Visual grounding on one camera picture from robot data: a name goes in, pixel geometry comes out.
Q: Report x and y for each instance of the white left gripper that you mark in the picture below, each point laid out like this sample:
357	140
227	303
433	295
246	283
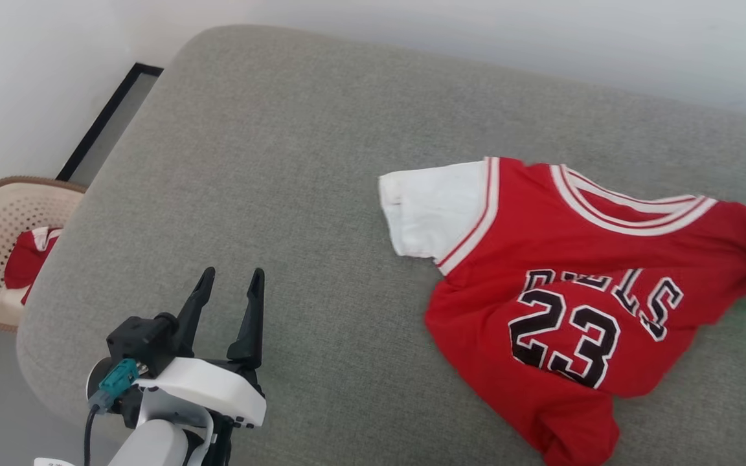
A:
217	388

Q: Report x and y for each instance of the red basketball jersey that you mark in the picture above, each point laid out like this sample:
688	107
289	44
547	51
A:
509	220

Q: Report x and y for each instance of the grey fabric sofa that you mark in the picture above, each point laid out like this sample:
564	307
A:
315	194

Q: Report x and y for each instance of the red white garment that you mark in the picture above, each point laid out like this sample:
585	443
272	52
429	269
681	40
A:
23	259

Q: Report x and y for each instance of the black framed panel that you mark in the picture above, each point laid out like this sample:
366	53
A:
104	123

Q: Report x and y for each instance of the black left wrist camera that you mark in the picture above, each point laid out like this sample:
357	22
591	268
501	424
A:
140	340

